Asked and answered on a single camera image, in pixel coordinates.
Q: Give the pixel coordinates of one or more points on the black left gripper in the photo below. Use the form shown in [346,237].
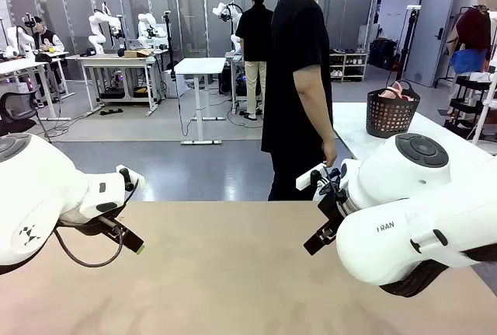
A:
[87,227]

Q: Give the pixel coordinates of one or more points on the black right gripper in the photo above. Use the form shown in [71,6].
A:
[334,210]

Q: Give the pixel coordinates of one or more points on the pink terry towel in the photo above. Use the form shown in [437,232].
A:
[392,92]

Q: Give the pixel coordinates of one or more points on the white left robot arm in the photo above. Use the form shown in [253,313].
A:
[39,179]

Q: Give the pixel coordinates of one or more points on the person's right forearm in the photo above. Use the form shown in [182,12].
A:
[318,117]

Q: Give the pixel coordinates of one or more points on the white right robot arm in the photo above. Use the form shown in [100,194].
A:
[392,179]

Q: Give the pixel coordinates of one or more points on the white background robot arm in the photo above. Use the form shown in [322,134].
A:
[149,30]
[225,10]
[97,28]
[17,41]

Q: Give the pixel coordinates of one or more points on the person's right hand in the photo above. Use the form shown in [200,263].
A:
[330,154]

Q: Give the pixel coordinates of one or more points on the black floor power strip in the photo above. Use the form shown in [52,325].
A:
[112,112]

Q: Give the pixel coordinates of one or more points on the dark perforated laundry basket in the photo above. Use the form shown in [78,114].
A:
[390,119]

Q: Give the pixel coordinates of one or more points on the black mesh office chair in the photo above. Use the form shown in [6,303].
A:
[17,105]

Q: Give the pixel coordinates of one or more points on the white shoe rack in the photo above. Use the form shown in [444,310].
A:
[349,67]

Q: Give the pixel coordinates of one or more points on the person in black t-shirt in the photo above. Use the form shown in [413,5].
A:
[299,59]

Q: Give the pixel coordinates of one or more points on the brown cardboard box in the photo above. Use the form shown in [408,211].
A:
[137,53]

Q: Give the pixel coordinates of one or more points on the black suitcase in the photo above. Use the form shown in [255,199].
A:
[382,53]

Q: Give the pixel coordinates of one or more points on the black utility cart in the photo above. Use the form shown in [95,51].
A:
[466,98]

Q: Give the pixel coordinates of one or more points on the seated person with headset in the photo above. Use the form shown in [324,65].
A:
[46,39]

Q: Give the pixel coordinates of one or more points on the standing person with cap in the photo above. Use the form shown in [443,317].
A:
[253,32]

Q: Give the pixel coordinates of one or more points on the blue bag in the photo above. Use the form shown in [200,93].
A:
[468,61]

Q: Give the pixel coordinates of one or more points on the grey-blue door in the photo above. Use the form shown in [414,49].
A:
[435,32]

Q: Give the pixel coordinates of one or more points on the dark red hanging coat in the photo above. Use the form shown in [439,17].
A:
[473,30]

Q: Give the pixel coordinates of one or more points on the black camera tripod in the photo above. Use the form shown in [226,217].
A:
[168,39]

